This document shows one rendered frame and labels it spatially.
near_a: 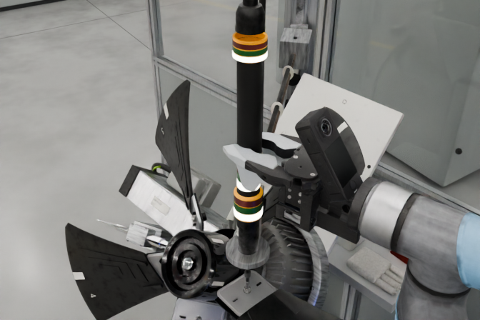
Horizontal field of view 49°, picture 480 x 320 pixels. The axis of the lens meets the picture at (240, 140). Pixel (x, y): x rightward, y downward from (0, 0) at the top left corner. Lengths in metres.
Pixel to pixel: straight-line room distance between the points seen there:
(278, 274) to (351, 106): 0.39
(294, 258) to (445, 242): 0.48
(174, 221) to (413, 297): 0.64
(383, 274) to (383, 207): 0.80
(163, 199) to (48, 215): 1.89
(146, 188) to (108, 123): 2.54
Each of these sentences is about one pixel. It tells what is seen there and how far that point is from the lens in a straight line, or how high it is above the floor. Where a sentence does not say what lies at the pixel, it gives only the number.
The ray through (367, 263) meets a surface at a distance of 1.44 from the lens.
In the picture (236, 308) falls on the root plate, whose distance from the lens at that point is 0.90.
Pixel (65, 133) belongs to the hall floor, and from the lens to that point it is 3.74.
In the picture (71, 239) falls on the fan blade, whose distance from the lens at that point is 1.18.
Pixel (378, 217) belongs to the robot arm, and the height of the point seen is 1.48.
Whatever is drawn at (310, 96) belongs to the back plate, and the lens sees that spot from 1.20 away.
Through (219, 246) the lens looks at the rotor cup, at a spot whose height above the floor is 1.25.
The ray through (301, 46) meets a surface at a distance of 1.28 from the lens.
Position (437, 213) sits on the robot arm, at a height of 1.50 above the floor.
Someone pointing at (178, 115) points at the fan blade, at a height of 1.37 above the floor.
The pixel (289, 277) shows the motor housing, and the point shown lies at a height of 1.14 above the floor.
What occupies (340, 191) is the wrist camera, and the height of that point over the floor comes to 1.49.
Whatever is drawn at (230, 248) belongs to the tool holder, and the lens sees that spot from 0.85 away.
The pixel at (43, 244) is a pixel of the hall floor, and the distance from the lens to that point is 2.90.
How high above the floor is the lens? 1.89
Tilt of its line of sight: 33 degrees down
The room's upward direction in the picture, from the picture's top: straight up
